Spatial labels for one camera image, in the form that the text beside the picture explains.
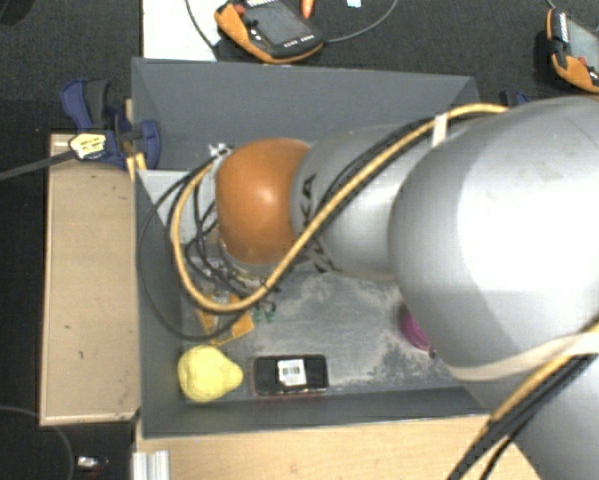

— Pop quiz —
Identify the yellow toy pear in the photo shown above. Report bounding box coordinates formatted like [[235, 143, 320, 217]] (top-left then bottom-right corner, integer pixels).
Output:
[[177, 344, 245, 404]]

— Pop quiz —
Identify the purple round thing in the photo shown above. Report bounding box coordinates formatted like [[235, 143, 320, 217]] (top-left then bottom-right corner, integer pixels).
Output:
[[400, 306, 436, 355]]

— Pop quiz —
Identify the grey metal bin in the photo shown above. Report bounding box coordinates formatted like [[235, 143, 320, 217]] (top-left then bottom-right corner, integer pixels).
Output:
[[130, 56, 486, 440]]

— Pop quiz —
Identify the pale wood flat board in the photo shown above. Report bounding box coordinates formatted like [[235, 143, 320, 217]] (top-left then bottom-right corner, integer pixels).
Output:
[[38, 132, 143, 428]]

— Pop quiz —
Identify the black box with barcode label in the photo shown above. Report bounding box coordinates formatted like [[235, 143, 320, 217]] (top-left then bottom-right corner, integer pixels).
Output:
[[252, 353, 330, 399]]

